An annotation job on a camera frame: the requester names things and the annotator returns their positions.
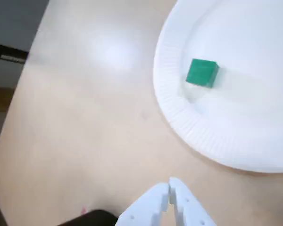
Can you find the white paper plate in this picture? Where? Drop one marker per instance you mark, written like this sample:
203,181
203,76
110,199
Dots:
250,94

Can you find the green cube block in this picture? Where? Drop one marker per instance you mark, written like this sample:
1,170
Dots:
201,73

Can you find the small pink sticker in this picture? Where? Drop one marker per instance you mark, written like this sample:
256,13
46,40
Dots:
83,210

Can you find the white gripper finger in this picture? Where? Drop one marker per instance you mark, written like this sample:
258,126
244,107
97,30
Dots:
191,212
143,207

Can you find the black round pot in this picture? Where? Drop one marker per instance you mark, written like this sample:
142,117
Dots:
99,219

